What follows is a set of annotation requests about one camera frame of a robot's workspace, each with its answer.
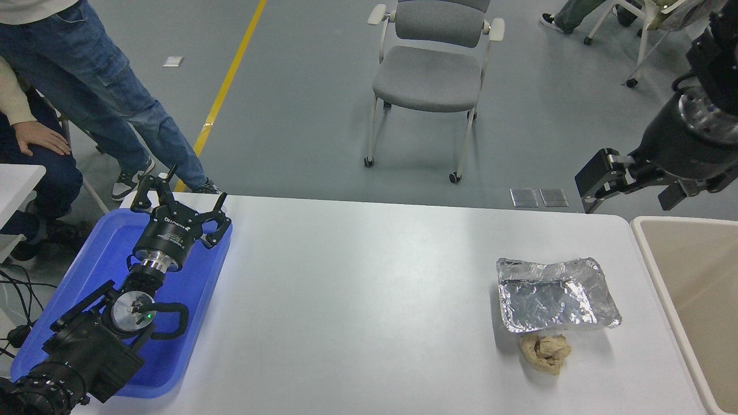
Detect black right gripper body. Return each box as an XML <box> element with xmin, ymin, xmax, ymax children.
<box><xmin>632</xmin><ymin>98</ymin><xmax>738</xmax><ymax>181</ymax></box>

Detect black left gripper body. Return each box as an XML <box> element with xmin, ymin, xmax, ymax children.
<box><xmin>133</xmin><ymin>207</ymin><xmax>205</xmax><ymax>271</ymax></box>

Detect silver foil tray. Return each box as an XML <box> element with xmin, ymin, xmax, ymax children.
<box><xmin>496</xmin><ymin>256</ymin><xmax>623</xmax><ymax>334</ymax></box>

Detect person's hand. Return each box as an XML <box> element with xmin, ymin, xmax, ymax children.
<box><xmin>13</xmin><ymin>122</ymin><xmax>73</xmax><ymax>157</ymax></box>

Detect metal chair of seated person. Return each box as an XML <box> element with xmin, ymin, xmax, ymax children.
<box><xmin>35</xmin><ymin>86</ymin><xmax>110</xmax><ymax>215</ymax></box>

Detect blue plastic tray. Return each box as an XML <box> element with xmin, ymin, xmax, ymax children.
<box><xmin>10</xmin><ymin>207</ymin><xmax>234</xmax><ymax>399</ymax></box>

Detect large pale bin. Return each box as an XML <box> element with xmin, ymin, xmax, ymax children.
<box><xmin>630</xmin><ymin>216</ymin><xmax>738</xmax><ymax>415</ymax></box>

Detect seated person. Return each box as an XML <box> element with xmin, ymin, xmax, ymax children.
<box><xmin>0</xmin><ymin>86</ymin><xmax>96</xmax><ymax>263</ymax></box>

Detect standing person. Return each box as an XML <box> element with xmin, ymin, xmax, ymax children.
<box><xmin>0</xmin><ymin>0</ymin><xmax>223</xmax><ymax>201</ymax></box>

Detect small white table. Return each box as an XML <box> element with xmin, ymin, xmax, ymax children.
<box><xmin>0</xmin><ymin>164</ymin><xmax>47</xmax><ymax>263</ymax></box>

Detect person's legs and shoes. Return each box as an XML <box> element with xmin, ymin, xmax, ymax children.
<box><xmin>540</xmin><ymin>0</ymin><xmax>641</xmax><ymax>34</ymax></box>

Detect crumpled tan paper ball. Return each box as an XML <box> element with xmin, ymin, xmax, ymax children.
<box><xmin>518</xmin><ymin>333</ymin><xmax>572</xmax><ymax>376</ymax></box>

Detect grey padded chair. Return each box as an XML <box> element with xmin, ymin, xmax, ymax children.
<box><xmin>363</xmin><ymin>0</ymin><xmax>506</xmax><ymax>184</ymax></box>

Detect cream frame wheeled chair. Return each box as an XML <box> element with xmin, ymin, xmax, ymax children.
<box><xmin>583</xmin><ymin>0</ymin><xmax>692</xmax><ymax>88</ymax></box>

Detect black floor cable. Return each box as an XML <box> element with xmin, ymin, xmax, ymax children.
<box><xmin>0</xmin><ymin>264</ymin><xmax>46</xmax><ymax>361</ymax></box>

